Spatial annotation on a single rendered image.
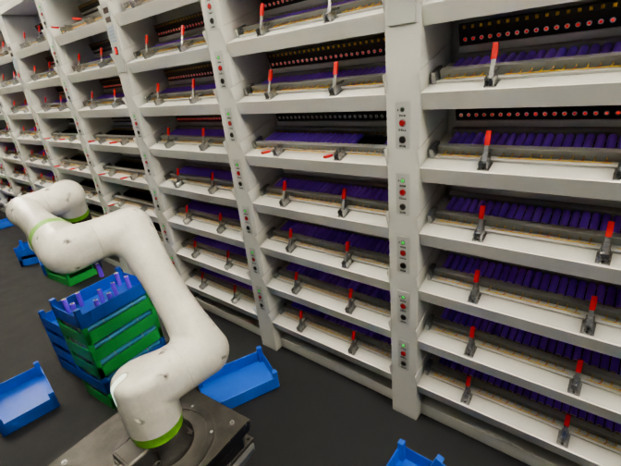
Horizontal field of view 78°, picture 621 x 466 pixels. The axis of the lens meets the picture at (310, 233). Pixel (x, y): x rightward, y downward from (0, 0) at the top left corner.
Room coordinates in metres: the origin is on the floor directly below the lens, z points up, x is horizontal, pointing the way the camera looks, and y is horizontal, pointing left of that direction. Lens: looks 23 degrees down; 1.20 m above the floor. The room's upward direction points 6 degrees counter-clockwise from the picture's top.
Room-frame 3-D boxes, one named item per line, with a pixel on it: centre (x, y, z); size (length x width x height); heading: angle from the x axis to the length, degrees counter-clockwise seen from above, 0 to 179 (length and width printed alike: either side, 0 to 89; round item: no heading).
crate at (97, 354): (1.39, 0.88, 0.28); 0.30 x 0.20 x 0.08; 145
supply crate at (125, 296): (1.39, 0.88, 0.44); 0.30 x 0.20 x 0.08; 145
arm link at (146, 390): (0.72, 0.42, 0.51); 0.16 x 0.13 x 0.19; 133
